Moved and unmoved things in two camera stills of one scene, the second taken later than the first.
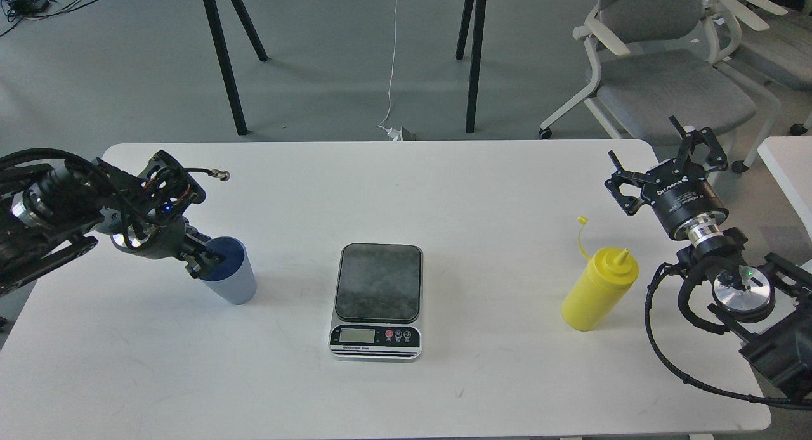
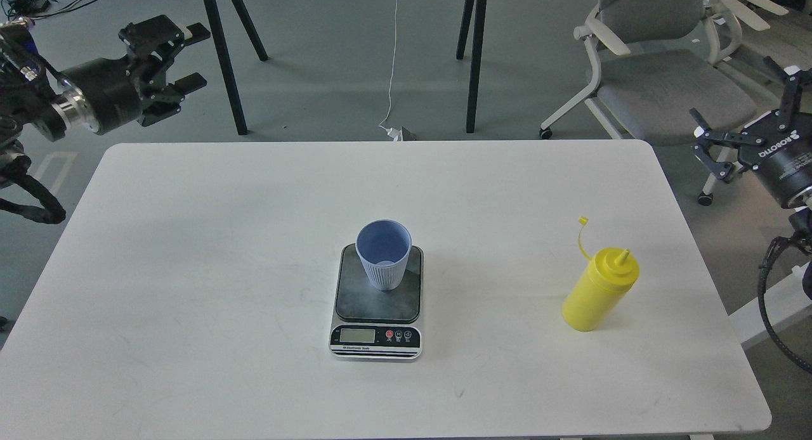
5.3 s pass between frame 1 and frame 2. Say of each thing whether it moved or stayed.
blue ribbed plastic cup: moved
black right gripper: moved
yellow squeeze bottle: stayed
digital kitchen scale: stayed
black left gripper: moved
